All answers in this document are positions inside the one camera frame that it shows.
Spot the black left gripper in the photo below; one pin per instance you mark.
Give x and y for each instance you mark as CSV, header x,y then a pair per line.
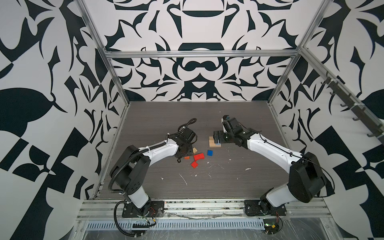
x,y
190,152

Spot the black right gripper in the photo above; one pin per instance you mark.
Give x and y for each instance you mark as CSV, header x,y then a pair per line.
x,y
221,139

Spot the red arch wood block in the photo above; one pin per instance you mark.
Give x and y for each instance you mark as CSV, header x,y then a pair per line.
x,y
200,156

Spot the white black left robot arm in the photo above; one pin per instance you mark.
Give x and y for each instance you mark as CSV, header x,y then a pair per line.
x,y
129,172

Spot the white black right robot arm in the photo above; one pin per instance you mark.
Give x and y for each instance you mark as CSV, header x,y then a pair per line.
x,y
306,176

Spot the small red cube block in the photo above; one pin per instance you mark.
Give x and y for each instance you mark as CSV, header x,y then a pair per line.
x,y
194,164

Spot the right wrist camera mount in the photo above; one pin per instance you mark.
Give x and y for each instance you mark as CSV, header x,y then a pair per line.
x,y
224,119

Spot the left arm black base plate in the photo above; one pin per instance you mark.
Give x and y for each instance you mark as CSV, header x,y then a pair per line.
x,y
144,209

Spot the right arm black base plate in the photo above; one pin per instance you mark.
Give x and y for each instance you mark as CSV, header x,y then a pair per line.
x,y
263,208

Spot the aluminium horizontal frame bar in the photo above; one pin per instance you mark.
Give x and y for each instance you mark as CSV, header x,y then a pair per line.
x,y
201,54

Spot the white slotted cable duct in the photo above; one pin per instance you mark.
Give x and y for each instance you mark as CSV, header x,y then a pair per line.
x,y
181,224

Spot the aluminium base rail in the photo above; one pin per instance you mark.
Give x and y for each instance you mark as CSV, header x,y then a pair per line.
x,y
193,208

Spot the aluminium corner frame post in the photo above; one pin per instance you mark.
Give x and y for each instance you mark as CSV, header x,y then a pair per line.
x,y
86,16

